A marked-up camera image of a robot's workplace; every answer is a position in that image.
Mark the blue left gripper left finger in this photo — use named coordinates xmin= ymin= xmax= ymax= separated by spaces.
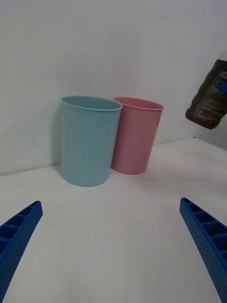
xmin=0 ymin=200 xmax=44 ymax=303

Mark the pale blue plastic bin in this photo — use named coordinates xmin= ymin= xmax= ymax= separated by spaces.
xmin=60 ymin=95 xmax=123 ymax=187

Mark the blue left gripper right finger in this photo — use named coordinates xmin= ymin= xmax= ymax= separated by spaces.
xmin=179 ymin=197 xmax=227 ymax=303

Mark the pink plastic bin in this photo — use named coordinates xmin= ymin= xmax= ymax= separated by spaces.
xmin=110 ymin=96 xmax=164 ymax=175

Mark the dark drink bottle black cap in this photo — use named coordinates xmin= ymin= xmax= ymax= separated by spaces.
xmin=185 ymin=59 xmax=227 ymax=130

